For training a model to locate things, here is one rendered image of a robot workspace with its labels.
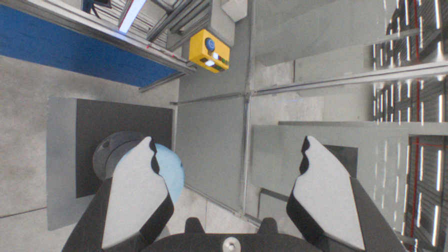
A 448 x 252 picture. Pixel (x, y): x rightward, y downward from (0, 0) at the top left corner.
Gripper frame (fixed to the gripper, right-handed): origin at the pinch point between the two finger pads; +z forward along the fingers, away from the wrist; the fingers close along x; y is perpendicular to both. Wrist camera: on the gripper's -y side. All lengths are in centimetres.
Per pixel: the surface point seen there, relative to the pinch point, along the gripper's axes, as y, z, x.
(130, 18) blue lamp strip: -18, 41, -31
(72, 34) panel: -15, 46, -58
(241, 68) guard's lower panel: 3, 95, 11
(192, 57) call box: -5, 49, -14
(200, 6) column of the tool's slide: -45, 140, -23
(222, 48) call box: -9, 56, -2
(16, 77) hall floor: 1, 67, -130
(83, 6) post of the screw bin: -27, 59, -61
